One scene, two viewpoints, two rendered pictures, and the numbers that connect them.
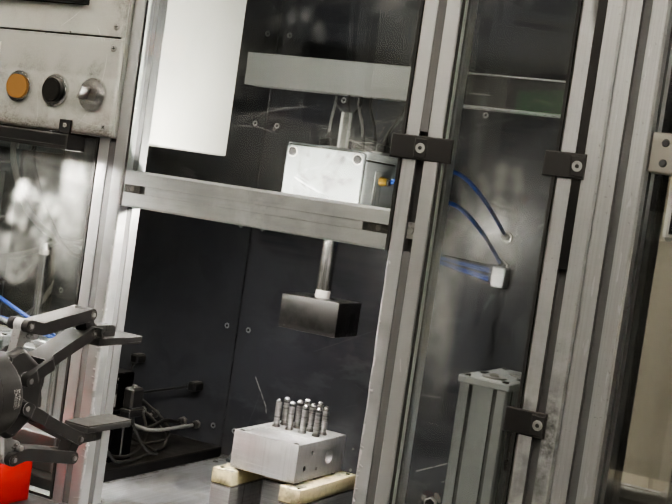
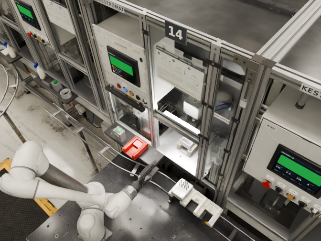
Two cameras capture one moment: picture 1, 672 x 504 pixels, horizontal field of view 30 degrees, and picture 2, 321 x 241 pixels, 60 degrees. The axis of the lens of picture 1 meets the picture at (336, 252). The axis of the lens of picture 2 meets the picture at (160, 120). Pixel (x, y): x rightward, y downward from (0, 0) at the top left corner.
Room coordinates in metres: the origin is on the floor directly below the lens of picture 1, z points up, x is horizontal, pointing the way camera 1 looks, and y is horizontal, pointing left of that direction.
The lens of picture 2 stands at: (0.37, -0.08, 2.70)
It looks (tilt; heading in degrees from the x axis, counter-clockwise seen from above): 50 degrees down; 15
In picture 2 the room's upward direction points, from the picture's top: 3 degrees counter-clockwise
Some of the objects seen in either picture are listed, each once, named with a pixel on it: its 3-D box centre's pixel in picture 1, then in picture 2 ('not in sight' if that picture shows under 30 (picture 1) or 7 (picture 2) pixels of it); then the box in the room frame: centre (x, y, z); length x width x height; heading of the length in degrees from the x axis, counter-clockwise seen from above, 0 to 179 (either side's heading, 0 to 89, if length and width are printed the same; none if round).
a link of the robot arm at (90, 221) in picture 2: not in sight; (90, 225); (0.89, 0.58, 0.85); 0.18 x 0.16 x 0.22; 15
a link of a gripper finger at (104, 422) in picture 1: (98, 423); (154, 170); (1.25, 0.21, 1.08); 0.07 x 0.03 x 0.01; 152
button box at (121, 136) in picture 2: not in sight; (120, 134); (1.59, 0.57, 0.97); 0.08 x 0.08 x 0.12; 62
